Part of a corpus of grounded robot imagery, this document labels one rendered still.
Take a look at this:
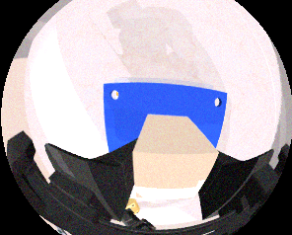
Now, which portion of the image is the blue board with beige handle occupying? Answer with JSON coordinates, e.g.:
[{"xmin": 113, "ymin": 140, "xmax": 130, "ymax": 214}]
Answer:
[{"xmin": 103, "ymin": 82, "xmax": 227, "ymax": 199}]

